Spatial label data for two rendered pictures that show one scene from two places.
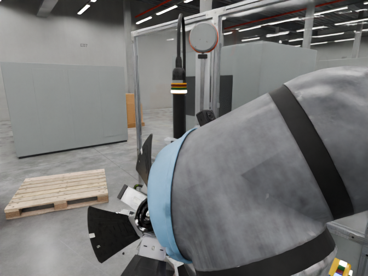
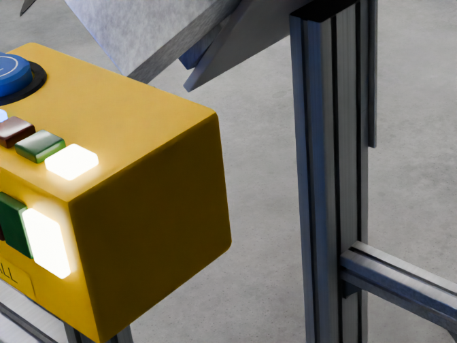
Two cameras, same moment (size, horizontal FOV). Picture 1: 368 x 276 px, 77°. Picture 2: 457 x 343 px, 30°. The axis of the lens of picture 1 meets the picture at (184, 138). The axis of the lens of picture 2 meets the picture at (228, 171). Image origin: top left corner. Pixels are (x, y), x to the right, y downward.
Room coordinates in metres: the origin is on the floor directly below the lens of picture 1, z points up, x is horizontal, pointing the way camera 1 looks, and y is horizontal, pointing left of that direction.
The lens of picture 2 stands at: (0.70, -0.85, 1.28)
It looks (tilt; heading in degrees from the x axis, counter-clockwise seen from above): 33 degrees down; 91
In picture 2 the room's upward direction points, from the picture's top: 6 degrees counter-clockwise
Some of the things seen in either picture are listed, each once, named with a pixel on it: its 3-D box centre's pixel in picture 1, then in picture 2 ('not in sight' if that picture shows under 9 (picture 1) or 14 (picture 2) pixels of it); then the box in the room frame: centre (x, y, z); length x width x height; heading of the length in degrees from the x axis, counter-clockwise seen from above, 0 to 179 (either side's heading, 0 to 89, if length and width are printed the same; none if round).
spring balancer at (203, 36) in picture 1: (203, 38); not in sight; (1.36, -0.11, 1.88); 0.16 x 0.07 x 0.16; 80
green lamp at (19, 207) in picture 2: not in sight; (16, 225); (0.59, -0.51, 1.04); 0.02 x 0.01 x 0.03; 135
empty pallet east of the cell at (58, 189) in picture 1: (64, 189); not in sight; (3.18, 1.80, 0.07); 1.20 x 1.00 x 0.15; 111
